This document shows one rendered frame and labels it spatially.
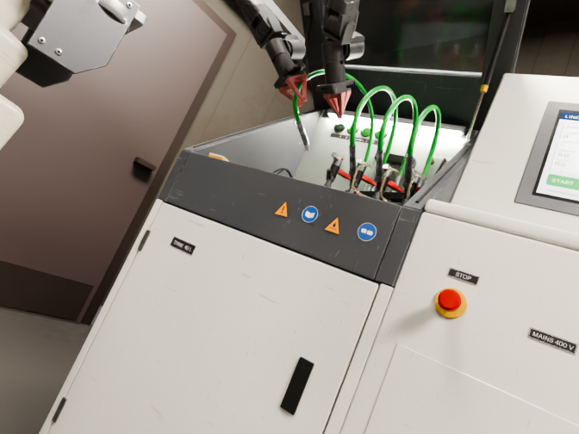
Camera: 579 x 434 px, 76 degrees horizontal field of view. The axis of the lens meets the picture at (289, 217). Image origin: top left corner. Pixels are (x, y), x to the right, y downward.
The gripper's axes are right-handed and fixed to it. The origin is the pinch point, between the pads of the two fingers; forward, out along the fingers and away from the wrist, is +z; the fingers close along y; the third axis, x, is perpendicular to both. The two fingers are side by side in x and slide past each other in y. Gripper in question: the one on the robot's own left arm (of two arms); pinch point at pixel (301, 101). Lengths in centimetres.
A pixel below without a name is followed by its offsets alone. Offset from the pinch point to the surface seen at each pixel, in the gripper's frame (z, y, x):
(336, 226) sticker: 37.0, -23.6, 23.6
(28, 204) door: -38, 139, 85
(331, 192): 30.0, -22.0, 20.0
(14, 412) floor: 49, 65, 106
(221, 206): 20.6, 0.3, 36.7
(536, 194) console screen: 51, -37, -22
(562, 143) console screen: 43, -40, -37
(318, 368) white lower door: 60, -23, 41
